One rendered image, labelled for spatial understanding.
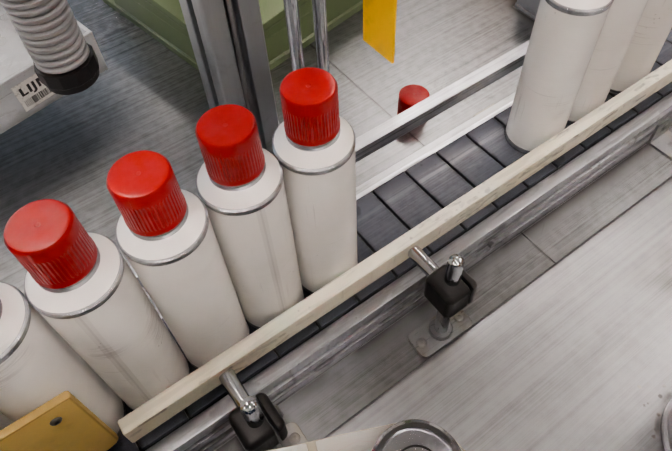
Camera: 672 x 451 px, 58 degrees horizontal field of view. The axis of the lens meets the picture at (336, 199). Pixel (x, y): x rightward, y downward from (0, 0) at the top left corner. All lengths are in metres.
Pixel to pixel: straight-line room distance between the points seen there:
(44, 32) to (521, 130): 0.40
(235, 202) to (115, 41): 0.53
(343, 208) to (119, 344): 0.16
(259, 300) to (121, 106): 0.38
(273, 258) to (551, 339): 0.23
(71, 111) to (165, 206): 0.46
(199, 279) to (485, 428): 0.23
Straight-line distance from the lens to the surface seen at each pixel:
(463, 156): 0.58
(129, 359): 0.40
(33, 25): 0.37
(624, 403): 0.49
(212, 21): 0.45
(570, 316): 0.51
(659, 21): 0.63
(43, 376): 0.38
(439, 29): 0.81
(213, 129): 0.33
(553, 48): 0.52
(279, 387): 0.49
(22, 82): 0.67
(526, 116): 0.57
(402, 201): 0.54
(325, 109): 0.34
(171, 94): 0.75
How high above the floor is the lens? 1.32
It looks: 53 degrees down
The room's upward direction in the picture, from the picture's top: 4 degrees counter-clockwise
